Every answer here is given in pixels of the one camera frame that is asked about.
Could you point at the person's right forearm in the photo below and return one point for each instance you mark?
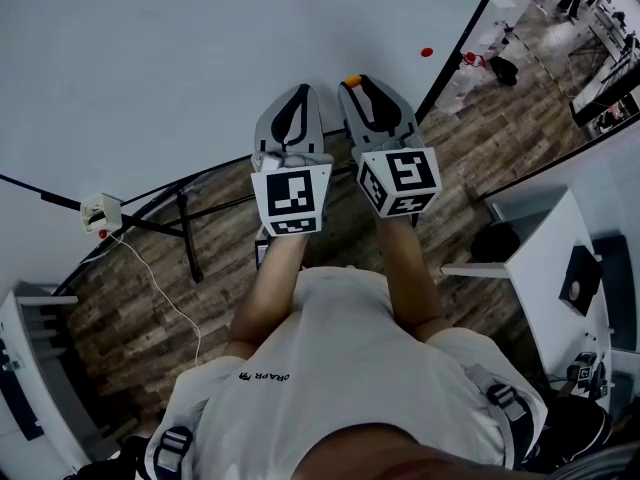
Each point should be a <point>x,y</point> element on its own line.
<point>405,278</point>

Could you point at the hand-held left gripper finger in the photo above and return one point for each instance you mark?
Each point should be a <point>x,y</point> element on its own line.
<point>263,128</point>
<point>316,135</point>

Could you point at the black round bin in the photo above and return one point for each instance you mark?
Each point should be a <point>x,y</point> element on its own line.
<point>495,242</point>

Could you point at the black desk mat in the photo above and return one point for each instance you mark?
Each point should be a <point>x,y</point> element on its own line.
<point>612,293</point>

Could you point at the clear red-capped water bottle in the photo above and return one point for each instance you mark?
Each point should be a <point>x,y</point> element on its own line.
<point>457,88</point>

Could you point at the small orange object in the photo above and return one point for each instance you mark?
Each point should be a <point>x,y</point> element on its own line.
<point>354,80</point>

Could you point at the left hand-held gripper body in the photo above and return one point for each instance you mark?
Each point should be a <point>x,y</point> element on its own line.
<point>290,195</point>

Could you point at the white desk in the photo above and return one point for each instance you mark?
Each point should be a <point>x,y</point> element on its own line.
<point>540,268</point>

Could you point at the dark blue panel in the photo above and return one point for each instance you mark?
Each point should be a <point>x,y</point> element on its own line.
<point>20,393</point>

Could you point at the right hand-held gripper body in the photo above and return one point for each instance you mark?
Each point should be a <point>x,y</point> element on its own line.
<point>410,175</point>

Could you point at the small dark red object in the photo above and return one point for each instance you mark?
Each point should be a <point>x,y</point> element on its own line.
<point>426,52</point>

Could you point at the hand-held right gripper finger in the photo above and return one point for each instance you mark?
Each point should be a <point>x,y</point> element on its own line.
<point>407,118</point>
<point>354,123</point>

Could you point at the black frame table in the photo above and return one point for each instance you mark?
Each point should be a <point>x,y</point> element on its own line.
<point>605,93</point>

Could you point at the person's white t-shirt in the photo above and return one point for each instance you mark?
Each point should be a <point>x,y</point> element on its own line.
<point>345,378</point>

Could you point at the small black screen device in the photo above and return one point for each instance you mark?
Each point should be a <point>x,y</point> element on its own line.
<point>262,255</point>

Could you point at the person's left forearm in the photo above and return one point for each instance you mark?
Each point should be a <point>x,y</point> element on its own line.
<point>270,293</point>

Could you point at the black whiteboard stand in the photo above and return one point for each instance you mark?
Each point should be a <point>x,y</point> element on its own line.
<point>190,238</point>

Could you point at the black chair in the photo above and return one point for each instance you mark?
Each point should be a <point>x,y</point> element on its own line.
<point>115,463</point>

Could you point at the white switch box red button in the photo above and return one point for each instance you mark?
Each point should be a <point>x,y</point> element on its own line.
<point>102,208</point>

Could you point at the black box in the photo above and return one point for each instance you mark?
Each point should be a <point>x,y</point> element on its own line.
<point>580,280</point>

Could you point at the white shelf unit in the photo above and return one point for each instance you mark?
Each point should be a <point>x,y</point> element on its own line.
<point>15,328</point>

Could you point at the black bag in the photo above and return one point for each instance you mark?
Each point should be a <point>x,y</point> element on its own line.
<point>502,70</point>

